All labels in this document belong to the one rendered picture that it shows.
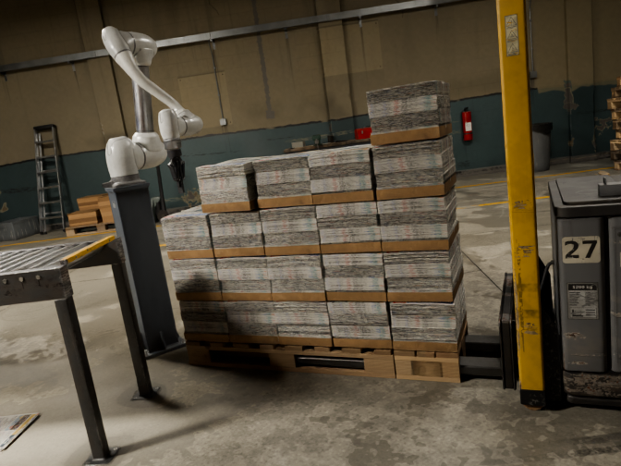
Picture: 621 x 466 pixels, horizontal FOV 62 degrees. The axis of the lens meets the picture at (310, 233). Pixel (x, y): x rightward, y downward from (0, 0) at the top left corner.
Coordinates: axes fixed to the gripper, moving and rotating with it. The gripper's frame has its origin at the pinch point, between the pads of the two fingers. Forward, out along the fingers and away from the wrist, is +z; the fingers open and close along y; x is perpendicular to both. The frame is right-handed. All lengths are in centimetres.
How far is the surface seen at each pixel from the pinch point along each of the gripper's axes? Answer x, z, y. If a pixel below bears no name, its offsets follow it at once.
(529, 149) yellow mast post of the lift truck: -175, -4, -38
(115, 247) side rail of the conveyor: 3, 20, -52
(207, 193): -29.4, 3.0, -18.8
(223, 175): -39.7, -5.1, -18.1
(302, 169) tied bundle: -81, -4, -17
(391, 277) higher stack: -117, 48, -18
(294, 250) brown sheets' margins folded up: -72, 33, -19
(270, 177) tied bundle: -64, -1, -17
